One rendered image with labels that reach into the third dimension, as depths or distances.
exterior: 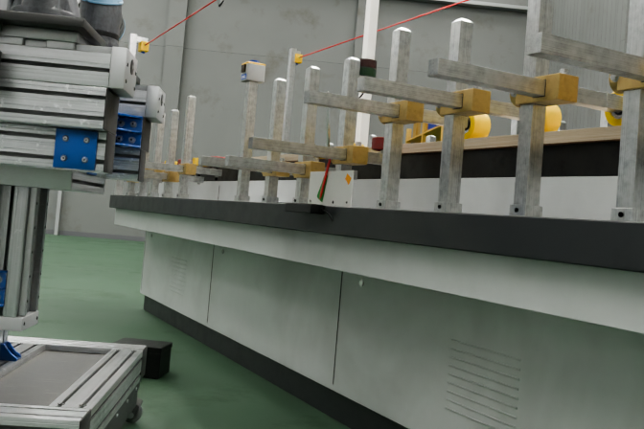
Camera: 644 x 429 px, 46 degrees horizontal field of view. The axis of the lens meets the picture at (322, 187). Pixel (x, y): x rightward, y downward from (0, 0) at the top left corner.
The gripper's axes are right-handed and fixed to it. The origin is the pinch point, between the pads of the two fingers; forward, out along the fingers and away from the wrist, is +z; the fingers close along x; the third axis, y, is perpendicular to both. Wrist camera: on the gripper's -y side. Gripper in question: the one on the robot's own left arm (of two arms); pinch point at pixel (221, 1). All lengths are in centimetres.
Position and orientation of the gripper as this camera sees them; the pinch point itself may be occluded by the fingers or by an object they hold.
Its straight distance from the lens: 246.9
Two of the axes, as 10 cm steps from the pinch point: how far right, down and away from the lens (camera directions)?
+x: 0.7, -0.3, -10.0
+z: -0.8, 10.0, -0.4
